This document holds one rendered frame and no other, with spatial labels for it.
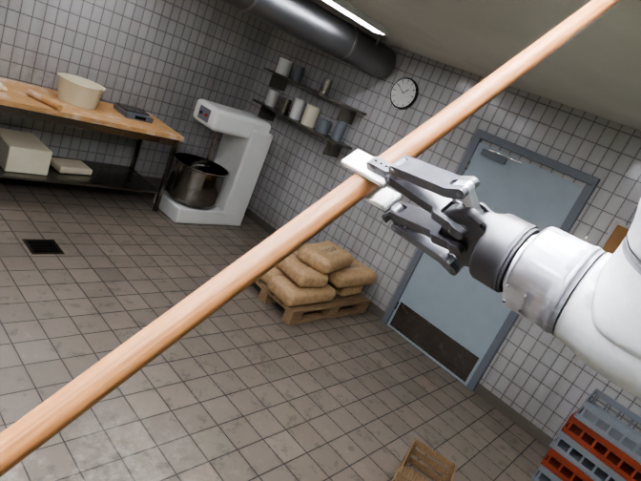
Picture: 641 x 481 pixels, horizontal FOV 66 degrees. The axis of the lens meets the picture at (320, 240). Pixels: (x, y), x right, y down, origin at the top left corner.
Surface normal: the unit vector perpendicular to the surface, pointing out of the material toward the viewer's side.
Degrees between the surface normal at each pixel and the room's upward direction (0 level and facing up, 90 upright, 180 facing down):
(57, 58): 90
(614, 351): 110
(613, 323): 106
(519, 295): 131
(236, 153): 90
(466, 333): 90
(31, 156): 90
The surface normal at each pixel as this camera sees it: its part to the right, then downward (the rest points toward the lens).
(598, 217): -0.64, -0.01
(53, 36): 0.67, 0.48
